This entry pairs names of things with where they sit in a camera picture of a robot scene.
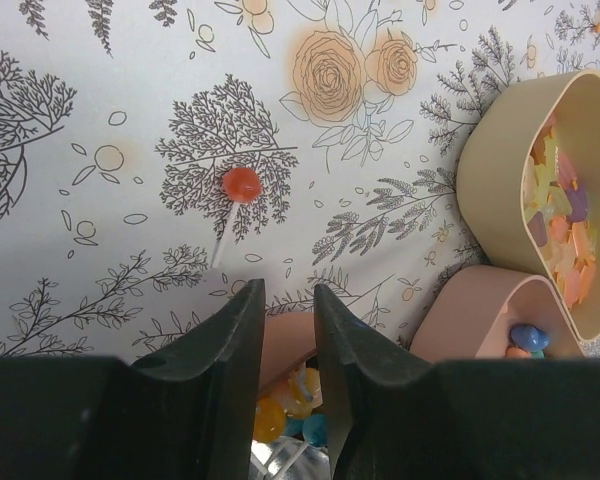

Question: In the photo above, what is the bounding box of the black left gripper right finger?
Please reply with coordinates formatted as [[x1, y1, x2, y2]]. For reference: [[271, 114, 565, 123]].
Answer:
[[314, 285, 600, 479]]

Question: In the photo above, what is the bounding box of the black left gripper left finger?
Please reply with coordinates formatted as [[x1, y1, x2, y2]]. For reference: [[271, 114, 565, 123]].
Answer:
[[0, 279, 265, 479]]

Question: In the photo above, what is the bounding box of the pink lollipop tray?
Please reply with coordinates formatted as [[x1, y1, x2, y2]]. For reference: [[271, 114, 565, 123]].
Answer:
[[253, 312, 327, 452]]

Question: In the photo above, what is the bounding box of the beige gummy candy tray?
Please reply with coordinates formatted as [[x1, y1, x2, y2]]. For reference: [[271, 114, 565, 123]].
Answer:
[[456, 70, 600, 343]]

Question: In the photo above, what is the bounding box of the orange lollipop on mat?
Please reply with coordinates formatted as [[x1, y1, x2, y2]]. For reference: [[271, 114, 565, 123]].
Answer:
[[211, 167, 262, 269]]

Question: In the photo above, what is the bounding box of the floral patterned table mat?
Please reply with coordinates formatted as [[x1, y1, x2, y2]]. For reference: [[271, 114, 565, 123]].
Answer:
[[0, 1, 600, 360]]

